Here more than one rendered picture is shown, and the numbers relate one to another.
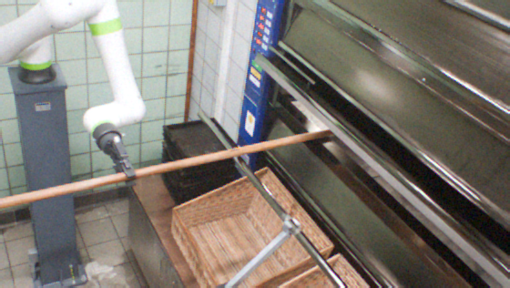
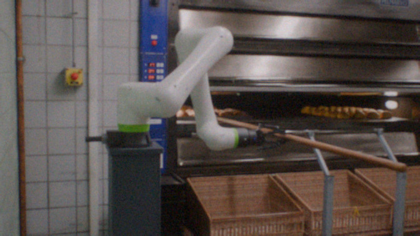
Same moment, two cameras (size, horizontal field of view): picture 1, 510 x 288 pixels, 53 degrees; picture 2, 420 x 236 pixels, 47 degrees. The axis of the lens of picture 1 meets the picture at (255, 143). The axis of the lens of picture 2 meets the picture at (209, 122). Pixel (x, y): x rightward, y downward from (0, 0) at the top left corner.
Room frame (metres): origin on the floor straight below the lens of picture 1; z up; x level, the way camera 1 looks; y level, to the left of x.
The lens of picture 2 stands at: (1.04, 2.71, 1.49)
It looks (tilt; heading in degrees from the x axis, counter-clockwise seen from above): 6 degrees down; 286
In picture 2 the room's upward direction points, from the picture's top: 1 degrees clockwise
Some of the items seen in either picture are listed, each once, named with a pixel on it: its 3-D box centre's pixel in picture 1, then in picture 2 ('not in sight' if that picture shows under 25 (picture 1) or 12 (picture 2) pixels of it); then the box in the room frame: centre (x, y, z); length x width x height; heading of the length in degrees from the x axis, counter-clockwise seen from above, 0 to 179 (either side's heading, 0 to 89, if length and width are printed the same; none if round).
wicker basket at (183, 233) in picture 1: (247, 238); (242, 206); (1.62, -0.03, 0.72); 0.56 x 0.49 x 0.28; 34
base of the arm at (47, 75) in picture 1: (34, 63); (119, 138); (1.90, 0.98, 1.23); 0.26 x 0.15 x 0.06; 33
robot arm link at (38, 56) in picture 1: (31, 42); (135, 106); (1.84, 0.95, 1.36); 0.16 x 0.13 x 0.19; 159
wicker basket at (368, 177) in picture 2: not in sight; (409, 193); (0.63, -0.71, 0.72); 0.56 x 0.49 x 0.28; 33
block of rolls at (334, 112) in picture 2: not in sight; (345, 112); (1.07, -1.27, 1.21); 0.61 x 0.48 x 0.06; 125
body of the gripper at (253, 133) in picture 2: (114, 149); (255, 137); (1.45, 0.49, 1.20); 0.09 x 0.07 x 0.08; 36
